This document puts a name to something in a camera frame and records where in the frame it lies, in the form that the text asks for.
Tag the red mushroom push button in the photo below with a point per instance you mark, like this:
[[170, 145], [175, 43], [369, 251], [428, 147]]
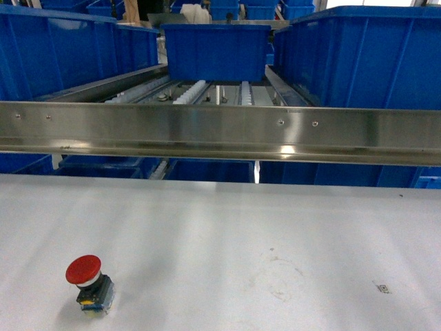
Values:
[[96, 290]]

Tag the blue bin centre shelf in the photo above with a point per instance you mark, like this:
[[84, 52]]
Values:
[[216, 52]]

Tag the white roller track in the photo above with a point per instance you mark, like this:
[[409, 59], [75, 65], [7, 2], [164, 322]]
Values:
[[193, 92]]

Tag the large blue bin right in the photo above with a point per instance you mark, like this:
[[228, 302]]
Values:
[[363, 57]]

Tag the large blue bin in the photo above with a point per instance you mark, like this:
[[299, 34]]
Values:
[[47, 51], [363, 57]]

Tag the large blue bin left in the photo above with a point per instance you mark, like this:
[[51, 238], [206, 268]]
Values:
[[47, 51]]

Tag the stainless steel shelf rail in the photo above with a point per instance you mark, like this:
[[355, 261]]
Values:
[[324, 135]]

